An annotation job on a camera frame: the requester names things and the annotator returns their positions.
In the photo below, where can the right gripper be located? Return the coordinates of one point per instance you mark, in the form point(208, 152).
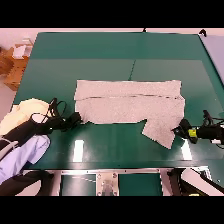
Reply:
point(187, 130)

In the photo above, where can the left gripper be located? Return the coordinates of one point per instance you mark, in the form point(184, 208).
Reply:
point(74, 120)

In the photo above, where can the grey T-shirt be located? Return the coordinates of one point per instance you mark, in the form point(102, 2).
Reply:
point(130, 103)

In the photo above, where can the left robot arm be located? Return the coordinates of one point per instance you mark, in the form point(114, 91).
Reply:
point(23, 131)

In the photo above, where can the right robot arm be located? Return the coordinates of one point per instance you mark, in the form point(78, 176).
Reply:
point(210, 131)

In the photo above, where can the pale yellow garment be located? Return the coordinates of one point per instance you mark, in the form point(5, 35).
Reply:
point(20, 111)

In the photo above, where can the light blue garment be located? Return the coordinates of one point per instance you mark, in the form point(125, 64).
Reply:
point(23, 151)

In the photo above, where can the brown cardboard box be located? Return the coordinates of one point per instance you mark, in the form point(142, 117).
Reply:
point(15, 68)

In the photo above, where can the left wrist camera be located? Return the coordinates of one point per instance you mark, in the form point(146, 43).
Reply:
point(56, 108)

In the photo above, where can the silver frame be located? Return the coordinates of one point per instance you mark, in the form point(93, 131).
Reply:
point(108, 183)

